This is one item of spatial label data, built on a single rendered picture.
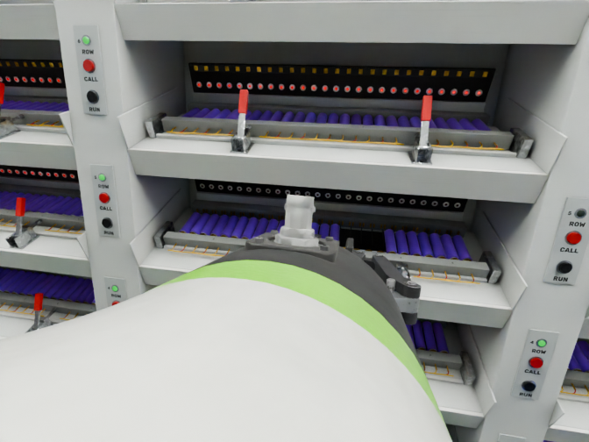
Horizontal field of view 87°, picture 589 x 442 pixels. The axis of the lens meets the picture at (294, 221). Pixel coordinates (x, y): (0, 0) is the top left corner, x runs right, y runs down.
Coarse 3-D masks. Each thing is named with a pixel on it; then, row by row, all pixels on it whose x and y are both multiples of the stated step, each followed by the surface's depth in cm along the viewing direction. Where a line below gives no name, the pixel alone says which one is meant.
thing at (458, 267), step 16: (176, 240) 57; (192, 240) 57; (208, 240) 56; (224, 240) 56; (240, 240) 56; (368, 256) 52; (400, 256) 52; (416, 256) 52; (432, 272) 51; (448, 272) 51; (464, 272) 51; (480, 272) 50
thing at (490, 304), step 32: (160, 224) 60; (480, 224) 59; (160, 256) 56; (192, 256) 56; (480, 256) 56; (448, 288) 50; (480, 288) 50; (512, 288) 47; (448, 320) 50; (480, 320) 48
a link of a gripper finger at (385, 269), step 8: (376, 256) 28; (384, 256) 28; (376, 264) 26; (384, 264) 25; (392, 264) 25; (376, 272) 26; (384, 272) 22; (392, 272) 22; (384, 280) 22; (400, 280) 20; (408, 280) 21; (400, 288) 20; (408, 288) 19; (416, 288) 19; (408, 296) 19; (416, 296) 19; (408, 320) 19; (416, 320) 20
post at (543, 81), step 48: (528, 48) 48; (576, 48) 38; (528, 96) 47; (576, 96) 38; (576, 144) 39; (576, 192) 41; (528, 240) 44; (528, 288) 45; (576, 288) 44; (480, 336) 55; (576, 336) 46; (480, 432) 53; (528, 432) 51
